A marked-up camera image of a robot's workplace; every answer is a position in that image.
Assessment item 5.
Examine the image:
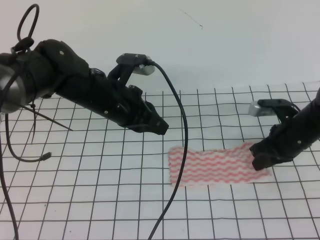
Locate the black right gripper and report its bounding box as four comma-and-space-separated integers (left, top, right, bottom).
249, 92, 320, 171

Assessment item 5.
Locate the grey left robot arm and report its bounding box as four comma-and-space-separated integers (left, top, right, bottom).
0, 37, 169, 135

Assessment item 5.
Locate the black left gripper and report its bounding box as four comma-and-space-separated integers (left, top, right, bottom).
34, 39, 169, 136

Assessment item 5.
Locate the pink wavy-striped towel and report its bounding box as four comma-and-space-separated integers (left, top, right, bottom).
179, 142, 272, 187

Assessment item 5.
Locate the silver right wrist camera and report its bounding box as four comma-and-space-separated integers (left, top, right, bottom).
248, 98, 298, 123

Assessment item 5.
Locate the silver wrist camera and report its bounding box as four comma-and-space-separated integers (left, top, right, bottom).
107, 53, 156, 83
248, 98, 298, 123

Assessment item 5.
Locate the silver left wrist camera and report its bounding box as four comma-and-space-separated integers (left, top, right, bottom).
107, 53, 156, 83

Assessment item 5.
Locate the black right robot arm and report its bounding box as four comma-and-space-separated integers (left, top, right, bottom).
248, 92, 320, 171

